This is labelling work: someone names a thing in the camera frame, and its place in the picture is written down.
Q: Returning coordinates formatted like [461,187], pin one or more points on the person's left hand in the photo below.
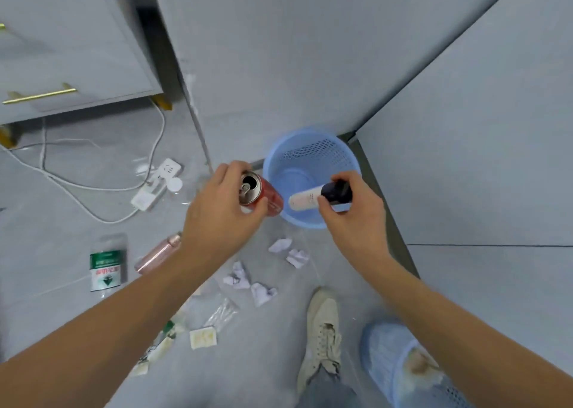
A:
[210,224]

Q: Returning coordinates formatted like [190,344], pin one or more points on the person's right hand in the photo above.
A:
[358,224]

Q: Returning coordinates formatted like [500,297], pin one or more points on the person's left thumb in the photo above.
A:
[256,210]

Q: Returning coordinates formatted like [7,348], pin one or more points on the person's right thumb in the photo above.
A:
[326,208]

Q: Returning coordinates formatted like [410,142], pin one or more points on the red soda can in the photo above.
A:
[271,197]

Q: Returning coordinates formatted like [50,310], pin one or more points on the white bottle with black cap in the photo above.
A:
[304,198]

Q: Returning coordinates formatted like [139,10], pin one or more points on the person's right forearm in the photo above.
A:
[456,336]

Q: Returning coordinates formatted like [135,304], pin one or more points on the person's left forearm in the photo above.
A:
[103,331]

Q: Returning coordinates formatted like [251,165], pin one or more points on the crumpled white paper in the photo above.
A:
[297,258]
[280,245]
[237,277]
[263,294]

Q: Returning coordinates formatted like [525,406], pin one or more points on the white power strip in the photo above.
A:
[169,169]

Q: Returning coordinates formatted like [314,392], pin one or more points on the pink bottle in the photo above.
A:
[156,253]

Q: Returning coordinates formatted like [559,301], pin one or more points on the clear plastic wrapper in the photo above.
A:
[221,314]

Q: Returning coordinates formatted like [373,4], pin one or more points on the white charger adapter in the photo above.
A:
[143,199]

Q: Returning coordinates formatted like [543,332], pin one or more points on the white sneaker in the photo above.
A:
[322,331]

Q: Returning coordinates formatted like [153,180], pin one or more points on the square white packet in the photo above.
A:
[203,338]

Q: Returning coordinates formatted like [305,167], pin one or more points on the green and white wrapper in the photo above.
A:
[175,326]

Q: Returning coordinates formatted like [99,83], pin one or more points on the gold cabinet foot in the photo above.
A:
[162,102]
[8,136]

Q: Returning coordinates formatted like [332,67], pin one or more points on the green label plastic bottle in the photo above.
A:
[105,269]

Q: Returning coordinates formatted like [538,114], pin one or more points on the torn white wrapper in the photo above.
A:
[159,349]

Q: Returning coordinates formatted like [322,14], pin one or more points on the person's jeans leg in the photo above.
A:
[324,392]

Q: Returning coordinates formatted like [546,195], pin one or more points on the grey drawer cabinet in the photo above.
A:
[67,40]

